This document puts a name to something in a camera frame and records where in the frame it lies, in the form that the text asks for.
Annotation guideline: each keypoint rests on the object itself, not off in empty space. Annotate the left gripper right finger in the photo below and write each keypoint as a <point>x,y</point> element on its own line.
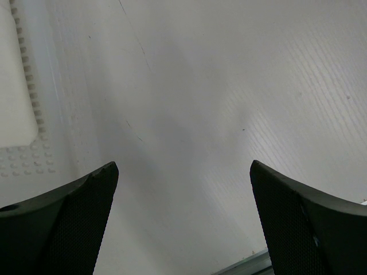
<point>308,231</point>

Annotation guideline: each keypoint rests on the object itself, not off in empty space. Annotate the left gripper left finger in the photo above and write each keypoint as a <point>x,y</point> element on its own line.
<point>60,231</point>

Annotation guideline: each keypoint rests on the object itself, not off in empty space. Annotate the large white plastic basket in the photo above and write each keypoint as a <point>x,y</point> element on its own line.
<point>47,132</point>

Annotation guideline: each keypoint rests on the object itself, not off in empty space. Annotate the aluminium mounting rail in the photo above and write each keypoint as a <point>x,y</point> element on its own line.
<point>259,263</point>

